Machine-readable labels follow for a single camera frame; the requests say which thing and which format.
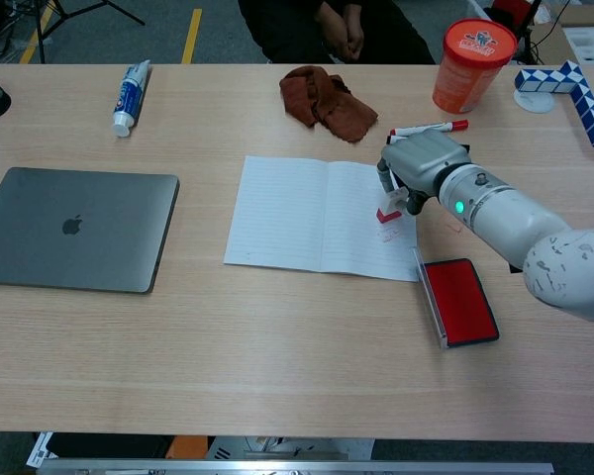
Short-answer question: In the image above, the white round disc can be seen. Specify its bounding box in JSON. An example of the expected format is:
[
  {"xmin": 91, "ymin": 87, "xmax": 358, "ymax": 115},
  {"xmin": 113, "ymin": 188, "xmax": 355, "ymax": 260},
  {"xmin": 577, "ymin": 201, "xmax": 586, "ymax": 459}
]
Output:
[{"xmin": 513, "ymin": 87, "xmax": 556, "ymax": 115}]

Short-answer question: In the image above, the aluminium profile rail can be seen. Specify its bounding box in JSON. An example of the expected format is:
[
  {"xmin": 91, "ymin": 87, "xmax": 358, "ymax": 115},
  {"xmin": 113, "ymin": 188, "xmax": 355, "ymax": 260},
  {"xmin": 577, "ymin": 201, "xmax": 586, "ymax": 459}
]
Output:
[{"xmin": 37, "ymin": 457, "xmax": 555, "ymax": 475}]

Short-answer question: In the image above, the crumpled brown cloth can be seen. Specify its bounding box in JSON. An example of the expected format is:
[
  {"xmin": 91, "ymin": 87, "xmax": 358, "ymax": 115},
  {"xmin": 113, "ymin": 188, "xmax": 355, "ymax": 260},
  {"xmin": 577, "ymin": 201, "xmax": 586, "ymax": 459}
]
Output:
[{"xmin": 278, "ymin": 64, "xmax": 380, "ymax": 144}]

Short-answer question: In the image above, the blue white snake puzzle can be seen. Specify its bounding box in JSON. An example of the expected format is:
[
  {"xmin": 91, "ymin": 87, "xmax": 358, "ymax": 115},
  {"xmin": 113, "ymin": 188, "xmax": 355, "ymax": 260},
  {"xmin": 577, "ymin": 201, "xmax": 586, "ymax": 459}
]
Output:
[{"xmin": 513, "ymin": 59, "xmax": 594, "ymax": 154}]

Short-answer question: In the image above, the seated person in black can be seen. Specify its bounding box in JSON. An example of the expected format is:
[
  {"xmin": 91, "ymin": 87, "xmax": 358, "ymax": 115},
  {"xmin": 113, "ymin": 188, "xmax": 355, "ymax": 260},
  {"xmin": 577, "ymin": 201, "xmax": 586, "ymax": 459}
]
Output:
[{"xmin": 237, "ymin": 0, "xmax": 437, "ymax": 65}]

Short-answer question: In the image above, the grey closed laptop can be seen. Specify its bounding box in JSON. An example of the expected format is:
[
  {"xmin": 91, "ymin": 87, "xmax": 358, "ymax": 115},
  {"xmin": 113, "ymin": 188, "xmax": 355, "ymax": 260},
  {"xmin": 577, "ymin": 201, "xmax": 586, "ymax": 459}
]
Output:
[{"xmin": 0, "ymin": 166, "xmax": 181, "ymax": 295}]

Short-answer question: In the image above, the blue white toothpaste tube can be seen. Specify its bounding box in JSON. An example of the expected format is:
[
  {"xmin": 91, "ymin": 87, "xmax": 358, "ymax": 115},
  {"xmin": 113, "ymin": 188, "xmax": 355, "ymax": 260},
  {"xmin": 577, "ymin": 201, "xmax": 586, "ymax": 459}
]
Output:
[{"xmin": 111, "ymin": 59, "xmax": 152, "ymax": 139}]

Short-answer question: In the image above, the open lined notebook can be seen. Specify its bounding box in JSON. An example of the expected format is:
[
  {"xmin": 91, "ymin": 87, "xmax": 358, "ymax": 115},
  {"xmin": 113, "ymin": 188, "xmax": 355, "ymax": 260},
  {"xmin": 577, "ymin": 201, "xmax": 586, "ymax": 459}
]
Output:
[{"xmin": 223, "ymin": 155, "xmax": 420, "ymax": 283}]

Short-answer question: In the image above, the red capped whiteboard marker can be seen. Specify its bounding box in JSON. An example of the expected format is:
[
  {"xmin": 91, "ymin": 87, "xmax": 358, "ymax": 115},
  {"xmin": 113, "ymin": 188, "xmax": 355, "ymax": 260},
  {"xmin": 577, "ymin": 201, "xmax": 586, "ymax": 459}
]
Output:
[{"xmin": 388, "ymin": 119, "xmax": 470, "ymax": 138}]

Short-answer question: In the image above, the orange plastic canister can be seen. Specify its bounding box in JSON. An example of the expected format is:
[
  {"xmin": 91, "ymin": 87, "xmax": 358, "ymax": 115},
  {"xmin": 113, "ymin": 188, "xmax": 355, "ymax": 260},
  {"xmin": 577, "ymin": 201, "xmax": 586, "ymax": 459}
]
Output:
[{"xmin": 431, "ymin": 18, "xmax": 519, "ymax": 116}]

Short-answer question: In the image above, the white device under table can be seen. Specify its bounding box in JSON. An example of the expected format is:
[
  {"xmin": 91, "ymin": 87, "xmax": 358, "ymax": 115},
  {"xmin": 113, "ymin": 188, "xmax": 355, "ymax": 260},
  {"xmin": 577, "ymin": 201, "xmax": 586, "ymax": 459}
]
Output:
[{"xmin": 205, "ymin": 435, "xmax": 375, "ymax": 462}]

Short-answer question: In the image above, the black tripod stand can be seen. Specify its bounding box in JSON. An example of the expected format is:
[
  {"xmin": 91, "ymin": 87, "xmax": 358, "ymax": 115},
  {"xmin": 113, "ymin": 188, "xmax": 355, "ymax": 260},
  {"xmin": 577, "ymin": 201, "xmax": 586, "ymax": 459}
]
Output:
[{"xmin": 27, "ymin": 0, "xmax": 147, "ymax": 64}]

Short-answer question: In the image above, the red ink pad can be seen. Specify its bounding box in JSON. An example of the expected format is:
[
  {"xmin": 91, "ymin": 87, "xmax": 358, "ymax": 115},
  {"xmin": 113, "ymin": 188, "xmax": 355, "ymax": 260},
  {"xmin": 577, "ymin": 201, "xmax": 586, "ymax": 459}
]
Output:
[{"xmin": 411, "ymin": 246, "xmax": 501, "ymax": 350}]

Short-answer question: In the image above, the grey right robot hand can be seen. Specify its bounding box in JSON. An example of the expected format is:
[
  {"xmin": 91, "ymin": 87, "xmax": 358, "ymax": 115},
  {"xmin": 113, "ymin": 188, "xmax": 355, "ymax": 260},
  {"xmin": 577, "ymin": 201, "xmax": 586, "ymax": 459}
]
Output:
[{"xmin": 379, "ymin": 129, "xmax": 472, "ymax": 217}]

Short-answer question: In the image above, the white paper label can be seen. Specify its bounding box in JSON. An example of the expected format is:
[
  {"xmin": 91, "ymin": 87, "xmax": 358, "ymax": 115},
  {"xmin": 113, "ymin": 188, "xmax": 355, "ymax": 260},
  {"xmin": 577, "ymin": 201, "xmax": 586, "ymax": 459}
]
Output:
[{"xmin": 26, "ymin": 431, "xmax": 55, "ymax": 469}]

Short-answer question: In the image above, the white foam tray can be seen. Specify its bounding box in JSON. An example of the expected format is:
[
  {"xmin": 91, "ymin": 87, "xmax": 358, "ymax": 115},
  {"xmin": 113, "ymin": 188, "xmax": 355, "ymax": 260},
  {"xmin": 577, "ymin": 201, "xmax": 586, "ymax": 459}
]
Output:
[{"xmin": 561, "ymin": 24, "xmax": 594, "ymax": 66}]

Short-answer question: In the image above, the small red white stamp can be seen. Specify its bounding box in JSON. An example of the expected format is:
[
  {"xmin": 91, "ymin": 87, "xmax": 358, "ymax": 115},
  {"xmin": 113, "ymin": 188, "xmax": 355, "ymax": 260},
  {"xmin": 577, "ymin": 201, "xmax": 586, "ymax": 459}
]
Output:
[{"xmin": 375, "ymin": 187, "xmax": 408, "ymax": 225}]

